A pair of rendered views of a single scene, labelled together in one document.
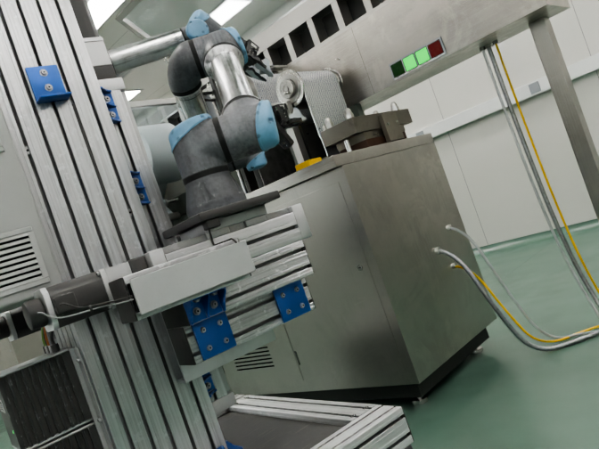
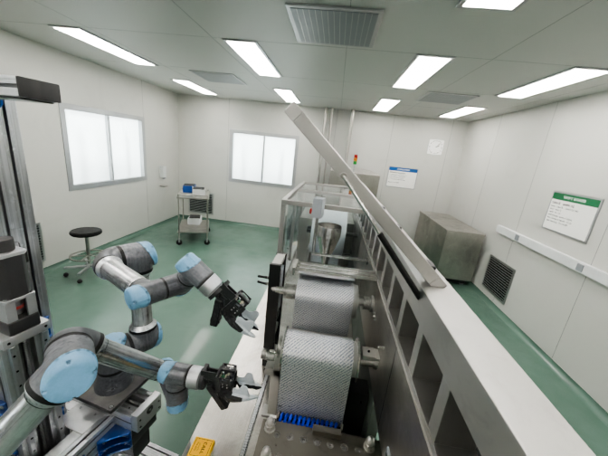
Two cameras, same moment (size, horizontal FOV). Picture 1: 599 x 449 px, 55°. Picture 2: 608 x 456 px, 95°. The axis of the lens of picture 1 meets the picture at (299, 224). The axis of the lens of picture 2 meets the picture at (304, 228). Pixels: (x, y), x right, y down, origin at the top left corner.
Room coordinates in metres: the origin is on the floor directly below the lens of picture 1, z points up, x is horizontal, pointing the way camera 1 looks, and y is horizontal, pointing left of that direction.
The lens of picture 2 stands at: (1.81, -0.82, 1.94)
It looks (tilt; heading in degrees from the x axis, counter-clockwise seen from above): 16 degrees down; 51
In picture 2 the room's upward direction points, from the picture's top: 6 degrees clockwise
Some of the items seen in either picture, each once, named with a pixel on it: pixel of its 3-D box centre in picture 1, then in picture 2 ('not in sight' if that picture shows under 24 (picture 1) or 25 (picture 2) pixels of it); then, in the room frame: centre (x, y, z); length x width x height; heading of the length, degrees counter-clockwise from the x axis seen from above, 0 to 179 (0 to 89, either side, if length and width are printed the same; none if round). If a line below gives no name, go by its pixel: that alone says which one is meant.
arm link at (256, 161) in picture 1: (248, 154); (175, 392); (2.00, 0.09, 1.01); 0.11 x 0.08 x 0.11; 93
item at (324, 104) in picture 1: (330, 112); (311, 397); (2.36, -0.27, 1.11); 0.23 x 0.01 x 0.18; 137
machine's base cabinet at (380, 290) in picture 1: (227, 311); not in sight; (3.00, 0.50, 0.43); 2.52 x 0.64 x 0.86; 47
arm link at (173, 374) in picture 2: not in sight; (175, 374); (2.00, 0.07, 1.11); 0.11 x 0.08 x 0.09; 137
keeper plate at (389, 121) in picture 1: (391, 126); not in sight; (2.25, -0.46, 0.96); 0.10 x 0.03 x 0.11; 137
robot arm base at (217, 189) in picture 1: (212, 191); not in sight; (1.42, 0.18, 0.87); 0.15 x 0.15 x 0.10
